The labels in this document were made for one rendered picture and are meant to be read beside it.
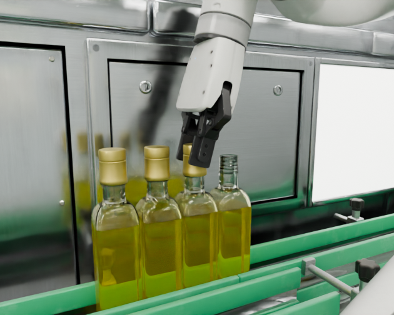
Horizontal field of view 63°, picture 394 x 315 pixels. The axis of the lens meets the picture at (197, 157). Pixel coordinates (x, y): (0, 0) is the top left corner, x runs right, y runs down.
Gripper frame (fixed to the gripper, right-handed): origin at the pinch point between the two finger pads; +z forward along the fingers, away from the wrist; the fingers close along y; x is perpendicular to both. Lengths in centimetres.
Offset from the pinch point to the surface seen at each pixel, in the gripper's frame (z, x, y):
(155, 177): 4.5, -5.6, 1.9
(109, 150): 2.2, -12.0, 1.3
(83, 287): 22.4, -10.5, -3.0
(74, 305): 25.0, -11.3, -3.0
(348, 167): -3.6, 47.7, -12.6
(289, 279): 16.0, 17.8, 6.3
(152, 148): 0.9, -6.7, 1.6
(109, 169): 4.5, -11.7, 1.7
